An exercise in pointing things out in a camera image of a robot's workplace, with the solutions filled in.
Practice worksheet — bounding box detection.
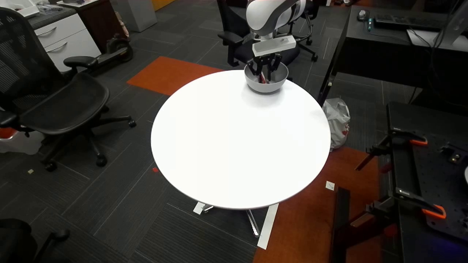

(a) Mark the brown wooden cabinet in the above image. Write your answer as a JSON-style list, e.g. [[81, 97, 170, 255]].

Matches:
[[56, 0, 130, 53]]

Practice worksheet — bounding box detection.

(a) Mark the grey bin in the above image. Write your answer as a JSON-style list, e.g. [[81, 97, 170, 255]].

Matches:
[[109, 0, 157, 34]]

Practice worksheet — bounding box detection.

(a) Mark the black clamp orange handle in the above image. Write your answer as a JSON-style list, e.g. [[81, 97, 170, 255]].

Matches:
[[364, 187, 447, 224], [355, 128, 429, 173]]

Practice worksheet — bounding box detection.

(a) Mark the white drawer cabinet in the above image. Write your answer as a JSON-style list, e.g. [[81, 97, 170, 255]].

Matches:
[[27, 12, 102, 75]]

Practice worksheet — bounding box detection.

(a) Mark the black table post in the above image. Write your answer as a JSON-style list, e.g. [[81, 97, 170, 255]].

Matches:
[[328, 187, 352, 263]]

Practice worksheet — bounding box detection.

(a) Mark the grey bowl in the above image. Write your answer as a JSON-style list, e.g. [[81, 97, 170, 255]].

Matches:
[[242, 60, 290, 95]]

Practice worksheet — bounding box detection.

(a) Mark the black clamp table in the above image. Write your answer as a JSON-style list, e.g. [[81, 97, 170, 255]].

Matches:
[[385, 101, 468, 263]]

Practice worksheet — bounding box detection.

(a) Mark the black desk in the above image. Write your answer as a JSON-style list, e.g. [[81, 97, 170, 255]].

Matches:
[[315, 5, 468, 107]]

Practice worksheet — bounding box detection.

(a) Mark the white table base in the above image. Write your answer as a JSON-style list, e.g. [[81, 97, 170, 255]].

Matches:
[[191, 201, 280, 252]]

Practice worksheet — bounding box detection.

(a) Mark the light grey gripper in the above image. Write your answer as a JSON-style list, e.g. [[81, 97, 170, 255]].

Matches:
[[248, 34, 298, 78]]

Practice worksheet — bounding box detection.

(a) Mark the black keyboard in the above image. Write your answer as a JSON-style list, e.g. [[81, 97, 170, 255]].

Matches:
[[371, 12, 451, 33]]

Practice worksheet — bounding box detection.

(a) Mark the black mesh office chair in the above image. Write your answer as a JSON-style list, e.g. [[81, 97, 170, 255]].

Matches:
[[0, 6, 137, 173]]

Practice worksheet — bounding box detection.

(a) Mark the white plastic bag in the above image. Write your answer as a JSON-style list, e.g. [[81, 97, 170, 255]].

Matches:
[[321, 97, 352, 152]]

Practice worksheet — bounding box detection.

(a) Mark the white floor base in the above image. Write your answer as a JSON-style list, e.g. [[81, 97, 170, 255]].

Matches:
[[0, 128, 45, 157]]

